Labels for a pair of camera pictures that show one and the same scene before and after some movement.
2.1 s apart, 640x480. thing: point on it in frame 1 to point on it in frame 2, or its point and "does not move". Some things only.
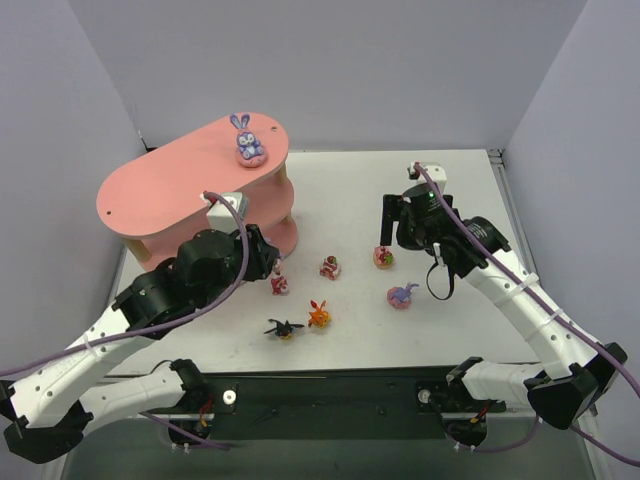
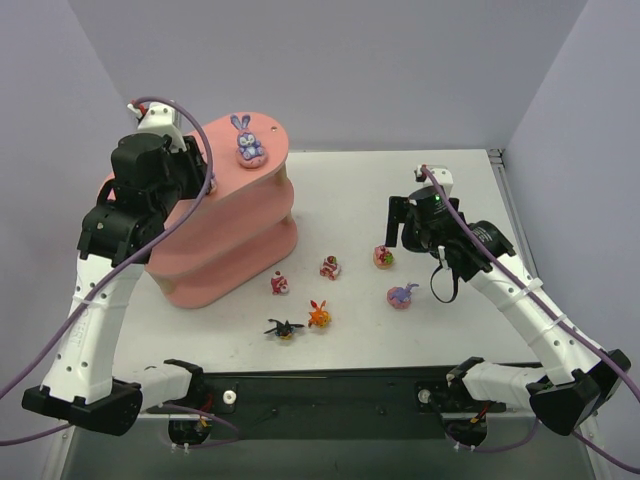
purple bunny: x=399 y=297 does not move
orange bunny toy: x=318 y=316 does not move
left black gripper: x=261 y=250 to x=195 y=163
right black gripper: x=392 y=212 does not move
